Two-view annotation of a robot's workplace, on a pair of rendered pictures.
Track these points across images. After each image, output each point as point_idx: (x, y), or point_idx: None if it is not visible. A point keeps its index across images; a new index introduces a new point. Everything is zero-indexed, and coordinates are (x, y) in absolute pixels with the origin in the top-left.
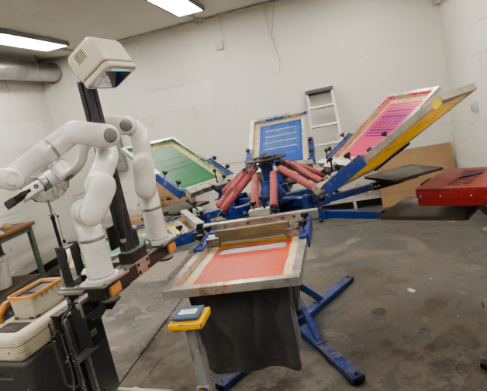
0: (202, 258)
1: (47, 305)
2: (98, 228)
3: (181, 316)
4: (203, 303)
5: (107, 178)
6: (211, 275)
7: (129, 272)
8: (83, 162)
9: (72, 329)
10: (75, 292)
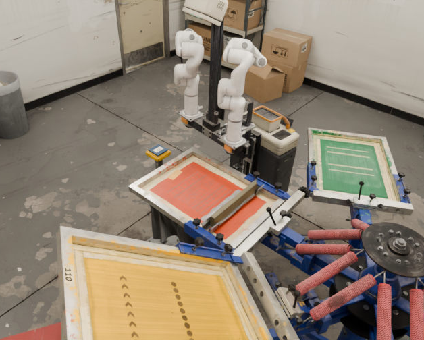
0: (241, 181)
1: (258, 124)
2: (186, 90)
3: (155, 146)
4: None
5: (174, 69)
6: (201, 173)
7: (196, 125)
8: None
9: None
10: None
